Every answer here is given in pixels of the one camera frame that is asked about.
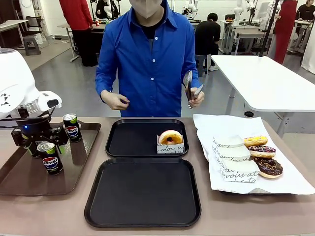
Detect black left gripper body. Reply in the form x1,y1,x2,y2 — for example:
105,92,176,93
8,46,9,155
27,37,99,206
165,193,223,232
16,115,54,143

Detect black Pepsi can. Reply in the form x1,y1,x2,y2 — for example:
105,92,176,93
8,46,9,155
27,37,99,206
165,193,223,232
63,113,82,143
36,142,64,176

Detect metal serving tongs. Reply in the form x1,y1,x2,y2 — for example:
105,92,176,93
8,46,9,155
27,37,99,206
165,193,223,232
183,70,205,109

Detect yellow iced donut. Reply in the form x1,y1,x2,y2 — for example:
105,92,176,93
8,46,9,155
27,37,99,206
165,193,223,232
243,135,268,148

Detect chocolate iced sprinkled donut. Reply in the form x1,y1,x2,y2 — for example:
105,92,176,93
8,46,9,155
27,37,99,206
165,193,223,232
253,156,284,179

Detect person's left forearm blue sleeve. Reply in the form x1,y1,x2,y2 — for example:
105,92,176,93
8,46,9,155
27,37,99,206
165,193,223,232
182,66,201,93

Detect person's right forearm blue sleeve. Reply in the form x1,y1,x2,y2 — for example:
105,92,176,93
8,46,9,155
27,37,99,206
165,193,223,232
95,72,114,99

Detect person's right hand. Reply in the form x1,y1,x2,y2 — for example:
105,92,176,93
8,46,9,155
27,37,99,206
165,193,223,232
100,89,130,111

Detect person's left hand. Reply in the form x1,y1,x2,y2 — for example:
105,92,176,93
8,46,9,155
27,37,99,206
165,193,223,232
188,87,205,109

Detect brown plastic tray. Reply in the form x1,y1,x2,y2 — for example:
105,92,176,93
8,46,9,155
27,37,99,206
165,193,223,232
0,121,102,197

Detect small black plastic tray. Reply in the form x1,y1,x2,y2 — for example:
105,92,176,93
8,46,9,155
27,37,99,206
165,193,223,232
105,118,189,158

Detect grey step stool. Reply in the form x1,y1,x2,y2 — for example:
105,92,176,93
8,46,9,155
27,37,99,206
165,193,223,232
23,36,42,56

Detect grey desk with leg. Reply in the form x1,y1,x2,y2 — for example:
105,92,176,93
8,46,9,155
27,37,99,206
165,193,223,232
57,23,82,62

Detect large black plastic tray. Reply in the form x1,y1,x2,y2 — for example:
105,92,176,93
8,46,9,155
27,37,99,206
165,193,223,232
84,157,202,228

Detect glazed donut dark centre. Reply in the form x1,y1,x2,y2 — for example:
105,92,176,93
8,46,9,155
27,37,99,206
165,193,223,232
158,130,184,146

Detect black office chair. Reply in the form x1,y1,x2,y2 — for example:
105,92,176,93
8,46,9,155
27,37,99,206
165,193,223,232
18,16,44,37

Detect light wooden desk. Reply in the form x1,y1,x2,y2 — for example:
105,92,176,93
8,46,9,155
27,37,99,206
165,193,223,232
0,19,29,50

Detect person in blue shirt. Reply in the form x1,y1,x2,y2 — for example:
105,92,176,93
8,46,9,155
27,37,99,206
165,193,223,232
94,0,201,118

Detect glazed donut in paper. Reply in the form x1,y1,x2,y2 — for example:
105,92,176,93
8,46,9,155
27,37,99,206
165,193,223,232
156,134,185,155

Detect person in red top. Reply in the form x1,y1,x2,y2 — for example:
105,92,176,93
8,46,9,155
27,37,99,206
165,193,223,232
59,0,95,67

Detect black white background robot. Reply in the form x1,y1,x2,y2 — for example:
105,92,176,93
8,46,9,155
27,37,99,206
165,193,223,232
94,0,119,20

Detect white face mask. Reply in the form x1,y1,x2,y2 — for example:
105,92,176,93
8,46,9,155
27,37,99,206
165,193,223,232
129,0,164,20

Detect grey plastic stool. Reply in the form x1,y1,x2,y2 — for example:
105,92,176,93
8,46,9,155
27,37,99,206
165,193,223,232
195,54,212,77

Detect white paper sheet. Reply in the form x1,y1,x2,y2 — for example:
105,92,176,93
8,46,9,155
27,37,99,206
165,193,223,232
193,114,315,195

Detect seated person in black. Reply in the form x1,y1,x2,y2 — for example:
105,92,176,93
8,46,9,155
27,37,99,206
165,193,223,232
194,12,221,72

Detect white table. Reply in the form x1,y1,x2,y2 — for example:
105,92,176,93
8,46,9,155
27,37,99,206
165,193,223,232
211,54,315,138

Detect white lab desk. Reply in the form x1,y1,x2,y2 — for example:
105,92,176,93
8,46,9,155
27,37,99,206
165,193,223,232
220,19,274,56

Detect black stand pole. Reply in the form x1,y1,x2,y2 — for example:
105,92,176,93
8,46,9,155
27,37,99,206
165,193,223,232
257,0,283,58

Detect person in red apron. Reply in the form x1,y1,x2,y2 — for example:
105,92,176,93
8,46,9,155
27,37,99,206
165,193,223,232
267,0,298,65

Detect white hanging cloth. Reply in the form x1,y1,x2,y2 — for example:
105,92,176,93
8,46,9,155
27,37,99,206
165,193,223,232
301,29,315,74

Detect person in black sweater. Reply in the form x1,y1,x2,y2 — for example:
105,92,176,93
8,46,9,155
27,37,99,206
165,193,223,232
295,0,315,35

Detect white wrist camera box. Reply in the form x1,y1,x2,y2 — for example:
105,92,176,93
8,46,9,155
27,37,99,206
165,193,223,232
36,90,63,112

